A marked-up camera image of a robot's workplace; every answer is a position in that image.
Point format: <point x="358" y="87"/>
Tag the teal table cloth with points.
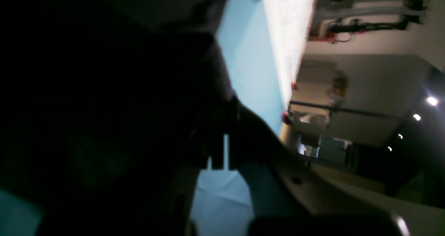
<point x="222" y="205"/>

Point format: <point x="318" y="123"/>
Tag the orange black clamp top right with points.
<point x="287" y="116"/>

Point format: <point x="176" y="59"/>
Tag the right gripper black padded left finger image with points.
<point x="202" y="149"/>

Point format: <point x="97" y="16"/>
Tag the right gripper silver right finger image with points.
<point x="289" y="199"/>

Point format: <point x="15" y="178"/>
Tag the dark grey T-shirt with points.
<point x="97" y="100"/>

